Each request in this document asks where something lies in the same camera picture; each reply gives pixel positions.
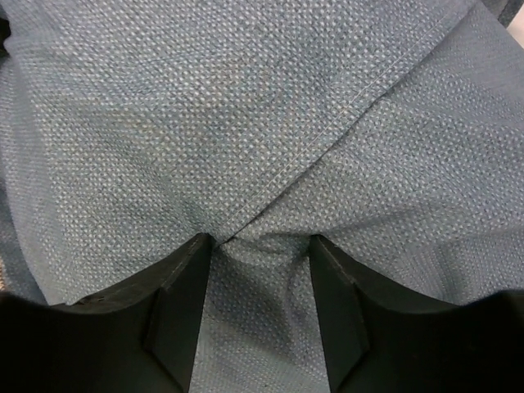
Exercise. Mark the blue-grey pillowcase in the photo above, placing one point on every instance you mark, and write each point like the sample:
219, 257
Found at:
393, 128

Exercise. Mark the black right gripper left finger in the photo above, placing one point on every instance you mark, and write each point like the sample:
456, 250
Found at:
139, 335

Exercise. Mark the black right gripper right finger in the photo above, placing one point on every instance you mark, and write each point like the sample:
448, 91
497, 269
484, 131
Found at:
379, 336

